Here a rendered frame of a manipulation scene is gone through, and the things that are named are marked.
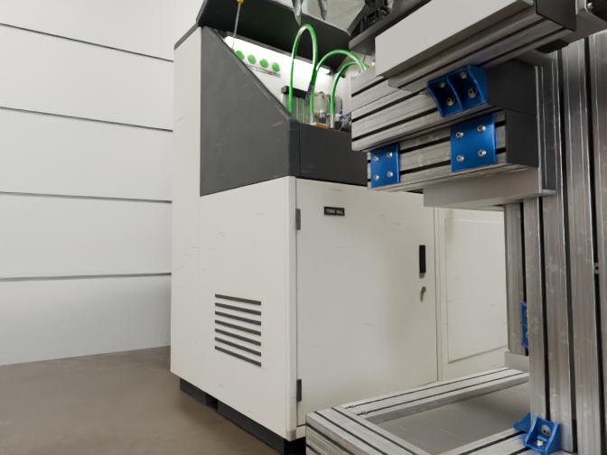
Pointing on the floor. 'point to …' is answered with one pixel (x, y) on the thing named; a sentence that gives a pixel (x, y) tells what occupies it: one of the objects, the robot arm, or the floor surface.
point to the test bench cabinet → (256, 309)
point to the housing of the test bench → (186, 215)
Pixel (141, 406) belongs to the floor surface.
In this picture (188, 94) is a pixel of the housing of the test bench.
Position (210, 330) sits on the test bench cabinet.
